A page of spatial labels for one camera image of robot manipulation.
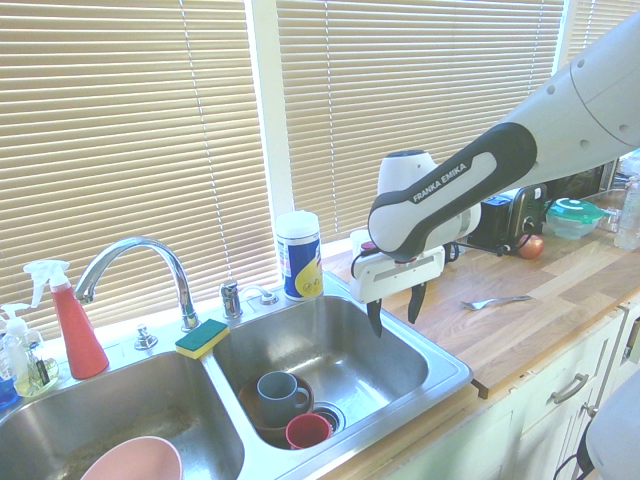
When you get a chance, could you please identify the chrome arched faucet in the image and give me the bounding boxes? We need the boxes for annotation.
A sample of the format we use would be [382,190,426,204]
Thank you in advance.
[73,235,203,333]

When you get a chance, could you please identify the pink plastic bowl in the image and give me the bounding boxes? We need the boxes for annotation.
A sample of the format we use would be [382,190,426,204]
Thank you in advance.
[79,435,184,480]

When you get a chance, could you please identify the metal drawer handle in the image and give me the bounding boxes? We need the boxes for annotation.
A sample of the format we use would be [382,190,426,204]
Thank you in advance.
[550,371,591,406]

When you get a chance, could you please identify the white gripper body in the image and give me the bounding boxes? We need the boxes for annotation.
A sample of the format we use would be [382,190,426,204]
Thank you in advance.
[349,245,447,303]

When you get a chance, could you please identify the stainless steel double sink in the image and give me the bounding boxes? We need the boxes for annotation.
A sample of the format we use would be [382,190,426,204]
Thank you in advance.
[0,272,475,480]

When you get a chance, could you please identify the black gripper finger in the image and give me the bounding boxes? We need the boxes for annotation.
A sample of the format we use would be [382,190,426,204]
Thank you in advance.
[365,297,384,339]
[406,281,428,325]

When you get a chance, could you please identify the wide beige window blind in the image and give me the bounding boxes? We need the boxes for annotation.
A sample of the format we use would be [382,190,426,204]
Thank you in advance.
[0,0,265,342]

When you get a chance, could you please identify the black floor cable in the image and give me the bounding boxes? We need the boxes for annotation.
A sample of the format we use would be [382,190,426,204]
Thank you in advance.
[553,443,594,480]

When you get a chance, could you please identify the grey rounded robot base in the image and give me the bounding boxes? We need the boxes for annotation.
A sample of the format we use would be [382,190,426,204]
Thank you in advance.
[579,370,640,480]

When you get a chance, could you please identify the white kitchen cabinet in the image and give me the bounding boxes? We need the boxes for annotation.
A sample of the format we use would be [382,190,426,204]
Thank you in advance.
[384,298,640,480]

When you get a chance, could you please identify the blue liquid bottle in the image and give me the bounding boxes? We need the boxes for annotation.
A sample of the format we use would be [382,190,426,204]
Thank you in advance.
[0,312,20,409]

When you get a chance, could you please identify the grey mug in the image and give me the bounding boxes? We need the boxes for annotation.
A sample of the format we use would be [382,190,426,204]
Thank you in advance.
[256,370,312,429]

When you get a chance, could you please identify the brown wooden bowl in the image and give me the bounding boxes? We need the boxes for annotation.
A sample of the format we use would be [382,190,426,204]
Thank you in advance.
[237,371,316,449]

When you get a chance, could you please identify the green and yellow sponge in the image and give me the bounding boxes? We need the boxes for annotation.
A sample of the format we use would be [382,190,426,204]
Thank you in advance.
[174,317,232,361]

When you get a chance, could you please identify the chrome faucet handle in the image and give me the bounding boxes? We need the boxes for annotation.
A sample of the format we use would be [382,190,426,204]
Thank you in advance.
[220,280,245,320]

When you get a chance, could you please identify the red spray bottle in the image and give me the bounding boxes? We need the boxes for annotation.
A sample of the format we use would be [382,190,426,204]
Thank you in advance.
[22,259,111,381]

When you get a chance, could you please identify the medium beige window blind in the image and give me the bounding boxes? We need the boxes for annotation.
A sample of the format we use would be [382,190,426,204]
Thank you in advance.
[275,0,567,242]

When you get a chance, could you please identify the chrome sink dispenser cap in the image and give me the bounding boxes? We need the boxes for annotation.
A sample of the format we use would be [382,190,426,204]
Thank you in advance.
[133,322,160,352]

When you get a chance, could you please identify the silver metal fork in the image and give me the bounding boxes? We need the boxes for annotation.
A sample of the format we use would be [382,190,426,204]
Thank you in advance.
[459,294,533,312]

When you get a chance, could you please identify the white wipes canister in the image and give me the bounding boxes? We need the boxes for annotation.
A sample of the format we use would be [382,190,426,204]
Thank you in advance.
[275,210,325,303]

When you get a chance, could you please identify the dark microwave oven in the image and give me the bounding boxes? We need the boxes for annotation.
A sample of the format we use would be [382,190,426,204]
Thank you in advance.
[543,160,620,200]

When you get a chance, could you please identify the black and silver toaster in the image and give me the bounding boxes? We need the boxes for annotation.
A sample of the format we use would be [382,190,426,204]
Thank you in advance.
[466,183,549,254]

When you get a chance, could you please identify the clear pump soap bottle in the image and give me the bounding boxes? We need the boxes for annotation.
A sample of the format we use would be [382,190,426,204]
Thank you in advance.
[1,301,61,399]

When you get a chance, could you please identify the red plastic cup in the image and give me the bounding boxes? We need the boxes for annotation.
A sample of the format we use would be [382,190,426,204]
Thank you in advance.
[285,412,333,451]

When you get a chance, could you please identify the green lid food container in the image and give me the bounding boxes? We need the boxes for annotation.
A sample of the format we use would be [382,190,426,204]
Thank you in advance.
[544,196,607,240]

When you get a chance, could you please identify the red apple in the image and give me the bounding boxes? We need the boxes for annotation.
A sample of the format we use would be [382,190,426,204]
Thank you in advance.
[517,233,546,260]

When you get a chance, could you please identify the metal sink drain strainer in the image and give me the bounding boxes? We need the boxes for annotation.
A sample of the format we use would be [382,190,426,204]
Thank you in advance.
[312,401,347,434]

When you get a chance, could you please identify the narrow beige window blind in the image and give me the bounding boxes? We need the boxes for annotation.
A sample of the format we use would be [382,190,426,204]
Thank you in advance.
[564,0,640,69]

